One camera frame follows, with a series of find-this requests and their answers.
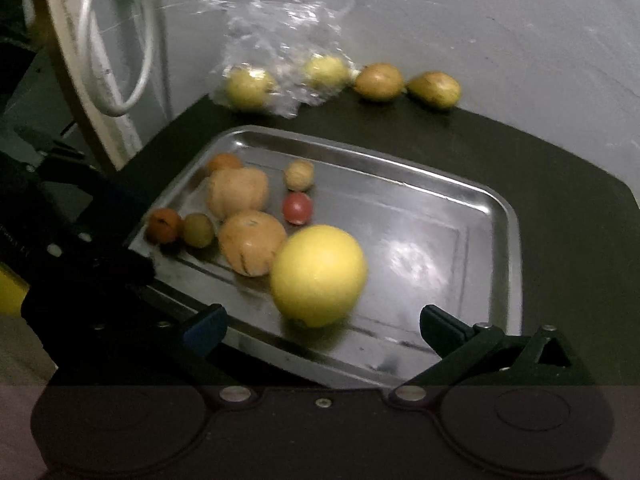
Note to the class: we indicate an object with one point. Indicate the small red fruit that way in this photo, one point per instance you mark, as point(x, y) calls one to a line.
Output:
point(297, 208)

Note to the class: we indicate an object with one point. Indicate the brown passion fruit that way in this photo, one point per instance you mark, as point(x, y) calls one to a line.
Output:
point(378, 81)

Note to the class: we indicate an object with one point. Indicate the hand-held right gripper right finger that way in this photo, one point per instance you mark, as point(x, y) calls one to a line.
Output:
point(440, 326)

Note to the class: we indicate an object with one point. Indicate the metal tray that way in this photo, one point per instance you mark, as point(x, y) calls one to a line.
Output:
point(425, 220)

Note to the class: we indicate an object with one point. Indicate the yellow object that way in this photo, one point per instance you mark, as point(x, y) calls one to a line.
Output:
point(11, 292)

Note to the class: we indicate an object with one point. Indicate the small orange fruit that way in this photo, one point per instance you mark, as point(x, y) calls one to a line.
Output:
point(225, 162)

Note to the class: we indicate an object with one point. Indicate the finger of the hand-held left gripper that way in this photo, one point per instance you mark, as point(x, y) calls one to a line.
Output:
point(117, 197)
point(120, 272)

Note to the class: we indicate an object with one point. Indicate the clear plastic bag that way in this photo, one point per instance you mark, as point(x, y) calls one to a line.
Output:
point(280, 25)

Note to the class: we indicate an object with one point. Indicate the yellow lemon in bag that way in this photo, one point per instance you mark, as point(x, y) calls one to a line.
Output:
point(250, 88)

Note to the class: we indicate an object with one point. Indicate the small olive round fruit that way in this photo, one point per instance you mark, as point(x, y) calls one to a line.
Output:
point(198, 230)

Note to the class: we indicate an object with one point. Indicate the dark orange round fruit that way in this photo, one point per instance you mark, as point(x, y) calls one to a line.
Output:
point(163, 225)

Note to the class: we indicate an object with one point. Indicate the cream wooden frame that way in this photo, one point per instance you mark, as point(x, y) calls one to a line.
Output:
point(110, 135)

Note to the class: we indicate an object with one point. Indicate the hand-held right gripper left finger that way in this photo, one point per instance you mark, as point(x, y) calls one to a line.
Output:
point(207, 327)

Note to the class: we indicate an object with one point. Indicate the pale yellow fruit in bag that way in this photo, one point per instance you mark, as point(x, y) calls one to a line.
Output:
point(327, 71)

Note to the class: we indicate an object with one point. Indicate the tan passion fruit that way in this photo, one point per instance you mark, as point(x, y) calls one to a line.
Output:
point(252, 243)

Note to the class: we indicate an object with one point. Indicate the small tan round fruit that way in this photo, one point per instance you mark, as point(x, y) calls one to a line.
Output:
point(299, 175)

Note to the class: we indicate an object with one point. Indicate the large yellow lemon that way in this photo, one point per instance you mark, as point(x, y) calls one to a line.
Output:
point(318, 275)

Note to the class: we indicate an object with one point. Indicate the yellow-green oval fruit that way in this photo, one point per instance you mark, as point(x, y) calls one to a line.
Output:
point(434, 90)

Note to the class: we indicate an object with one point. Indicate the large tan fruit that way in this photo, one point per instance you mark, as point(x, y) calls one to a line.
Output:
point(237, 194)

